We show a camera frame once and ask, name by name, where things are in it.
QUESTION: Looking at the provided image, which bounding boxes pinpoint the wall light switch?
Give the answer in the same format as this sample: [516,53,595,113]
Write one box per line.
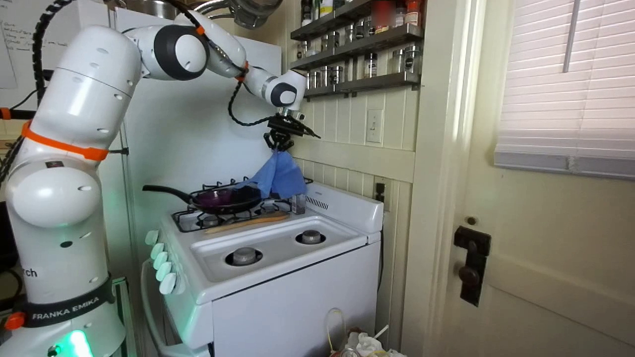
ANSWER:
[365,111,383,144]

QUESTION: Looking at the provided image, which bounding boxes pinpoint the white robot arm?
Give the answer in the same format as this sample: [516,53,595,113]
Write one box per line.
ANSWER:
[0,10,306,357]

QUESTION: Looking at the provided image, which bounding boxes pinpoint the back right stove burner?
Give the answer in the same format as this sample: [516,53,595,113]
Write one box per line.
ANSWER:
[296,230,325,244]

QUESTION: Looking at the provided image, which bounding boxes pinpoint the dark frying pan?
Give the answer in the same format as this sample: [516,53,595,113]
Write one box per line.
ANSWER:
[145,184,262,214]

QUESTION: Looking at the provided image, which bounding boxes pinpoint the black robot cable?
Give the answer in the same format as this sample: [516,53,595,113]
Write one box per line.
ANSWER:
[226,61,276,129]

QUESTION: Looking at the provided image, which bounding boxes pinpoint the blue fabric cloth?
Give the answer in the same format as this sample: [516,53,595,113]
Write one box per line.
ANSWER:
[250,150,308,198]

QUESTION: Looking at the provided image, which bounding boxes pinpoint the wooden spatula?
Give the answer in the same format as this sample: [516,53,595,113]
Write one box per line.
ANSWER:
[202,214,290,234]

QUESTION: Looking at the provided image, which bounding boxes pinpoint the white window blind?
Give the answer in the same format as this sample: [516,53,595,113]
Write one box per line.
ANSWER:
[494,0,635,178]

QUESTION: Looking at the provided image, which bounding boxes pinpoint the metal spice rack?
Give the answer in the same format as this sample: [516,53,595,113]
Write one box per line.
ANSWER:
[290,0,425,99]

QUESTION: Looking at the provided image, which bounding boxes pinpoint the white door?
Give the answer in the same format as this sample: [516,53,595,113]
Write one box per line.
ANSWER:
[429,0,635,357]

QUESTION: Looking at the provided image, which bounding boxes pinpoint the black door lock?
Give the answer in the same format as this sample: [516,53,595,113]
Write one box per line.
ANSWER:
[454,226,492,305]

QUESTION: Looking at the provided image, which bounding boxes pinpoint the black wall outlet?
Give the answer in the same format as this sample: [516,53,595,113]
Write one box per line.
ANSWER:
[375,182,385,202]

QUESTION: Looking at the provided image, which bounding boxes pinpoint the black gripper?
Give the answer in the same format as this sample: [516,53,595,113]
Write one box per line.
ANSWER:
[264,113,318,150]

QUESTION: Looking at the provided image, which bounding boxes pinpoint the white gas stove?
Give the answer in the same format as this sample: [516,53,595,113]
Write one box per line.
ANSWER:
[141,182,383,357]

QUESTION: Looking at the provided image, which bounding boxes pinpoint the white refrigerator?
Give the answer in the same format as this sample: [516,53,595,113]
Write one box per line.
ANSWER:
[85,12,286,279]

